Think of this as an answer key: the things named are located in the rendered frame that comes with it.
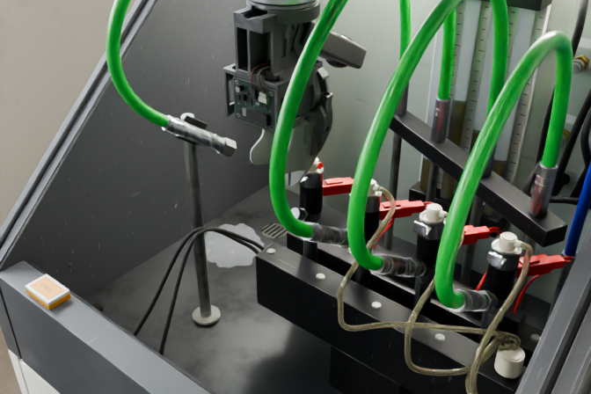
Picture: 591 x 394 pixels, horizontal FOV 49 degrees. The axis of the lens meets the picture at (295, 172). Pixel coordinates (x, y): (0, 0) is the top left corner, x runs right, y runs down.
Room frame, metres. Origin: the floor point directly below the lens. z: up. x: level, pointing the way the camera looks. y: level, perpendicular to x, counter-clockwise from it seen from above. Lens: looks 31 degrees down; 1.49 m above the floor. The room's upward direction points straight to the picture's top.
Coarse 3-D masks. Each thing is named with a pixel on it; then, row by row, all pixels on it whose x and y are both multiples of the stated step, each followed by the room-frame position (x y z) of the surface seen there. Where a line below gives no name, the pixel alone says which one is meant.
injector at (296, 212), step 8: (312, 176) 0.64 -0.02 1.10; (320, 176) 0.64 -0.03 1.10; (304, 184) 0.64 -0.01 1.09; (312, 184) 0.64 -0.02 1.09; (320, 184) 0.64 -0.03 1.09; (304, 192) 0.64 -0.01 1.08; (312, 192) 0.64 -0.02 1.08; (320, 192) 0.64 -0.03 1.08; (304, 200) 0.64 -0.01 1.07; (312, 200) 0.64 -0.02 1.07; (320, 200) 0.65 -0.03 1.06; (296, 208) 0.63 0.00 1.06; (304, 208) 0.64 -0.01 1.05; (312, 208) 0.64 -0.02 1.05; (320, 208) 0.65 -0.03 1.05; (296, 216) 0.62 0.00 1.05; (304, 216) 0.63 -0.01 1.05; (312, 216) 0.64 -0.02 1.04; (320, 216) 0.65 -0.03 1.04; (304, 240) 0.65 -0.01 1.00; (304, 248) 0.65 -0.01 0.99; (312, 248) 0.65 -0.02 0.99; (304, 256) 0.65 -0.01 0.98; (312, 256) 0.65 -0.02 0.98
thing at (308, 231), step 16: (336, 0) 0.54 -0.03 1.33; (320, 16) 0.53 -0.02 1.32; (336, 16) 0.53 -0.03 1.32; (320, 32) 0.52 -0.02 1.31; (448, 32) 0.72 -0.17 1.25; (304, 48) 0.52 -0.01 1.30; (320, 48) 0.52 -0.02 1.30; (448, 48) 0.72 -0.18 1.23; (304, 64) 0.51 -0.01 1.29; (448, 64) 0.72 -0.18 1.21; (304, 80) 0.50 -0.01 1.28; (448, 80) 0.72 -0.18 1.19; (288, 96) 0.50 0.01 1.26; (448, 96) 0.72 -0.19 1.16; (288, 112) 0.49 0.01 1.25; (448, 112) 0.72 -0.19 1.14; (288, 128) 0.49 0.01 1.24; (432, 128) 0.73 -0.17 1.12; (288, 144) 0.49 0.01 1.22; (272, 160) 0.48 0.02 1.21; (272, 176) 0.48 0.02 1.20; (272, 192) 0.48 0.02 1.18; (288, 208) 0.49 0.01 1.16; (288, 224) 0.49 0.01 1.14; (304, 224) 0.51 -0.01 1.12; (320, 224) 0.53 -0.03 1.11; (320, 240) 0.52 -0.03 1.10; (336, 240) 0.54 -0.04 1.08
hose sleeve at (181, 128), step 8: (176, 120) 0.66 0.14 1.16; (168, 128) 0.65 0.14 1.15; (176, 128) 0.66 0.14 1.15; (184, 128) 0.66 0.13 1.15; (192, 128) 0.67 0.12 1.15; (200, 128) 0.68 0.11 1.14; (184, 136) 0.66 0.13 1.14; (192, 136) 0.67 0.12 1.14; (200, 136) 0.67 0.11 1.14; (208, 136) 0.68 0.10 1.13; (216, 136) 0.68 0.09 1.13; (208, 144) 0.67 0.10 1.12; (216, 144) 0.68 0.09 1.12; (224, 144) 0.69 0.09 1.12
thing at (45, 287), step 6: (36, 282) 0.61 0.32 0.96; (42, 282) 0.61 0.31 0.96; (48, 282) 0.61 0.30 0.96; (54, 282) 0.61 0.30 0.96; (36, 288) 0.60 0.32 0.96; (42, 288) 0.60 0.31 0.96; (48, 288) 0.60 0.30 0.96; (54, 288) 0.60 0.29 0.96; (60, 288) 0.60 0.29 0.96; (30, 294) 0.60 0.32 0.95; (42, 294) 0.59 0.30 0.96; (48, 294) 0.59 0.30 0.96; (54, 294) 0.59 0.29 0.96; (60, 300) 0.59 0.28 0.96; (48, 306) 0.58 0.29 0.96; (54, 306) 0.58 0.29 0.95
